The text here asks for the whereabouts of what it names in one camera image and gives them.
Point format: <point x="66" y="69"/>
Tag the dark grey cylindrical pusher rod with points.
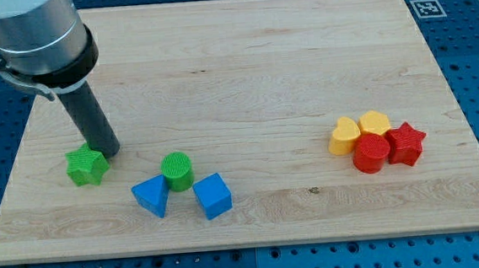
<point x="90" y="119"/>

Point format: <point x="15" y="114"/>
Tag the green star block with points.
<point x="86" y="166"/>

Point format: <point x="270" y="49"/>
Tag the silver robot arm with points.
<point x="47" y="50"/>

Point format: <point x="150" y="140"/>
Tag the blue triangle block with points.
<point x="152" y="195"/>

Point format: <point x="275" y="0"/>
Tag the red star block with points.
<point x="405" y="144"/>

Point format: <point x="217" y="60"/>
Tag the green cylinder block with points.
<point x="177" y="170"/>

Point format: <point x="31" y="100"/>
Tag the blue cube block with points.
<point x="213" y="195"/>

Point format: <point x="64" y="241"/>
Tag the wooden board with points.
<point x="251" y="90"/>

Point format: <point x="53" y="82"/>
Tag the yellow heart block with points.
<point x="344" y="136"/>

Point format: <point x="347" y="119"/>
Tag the red cylinder block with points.
<point x="371" y="153"/>

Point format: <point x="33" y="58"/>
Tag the yellow hexagon block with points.
<point x="374" y="122"/>

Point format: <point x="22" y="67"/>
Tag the white fiducial marker tag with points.
<point x="428" y="9"/>

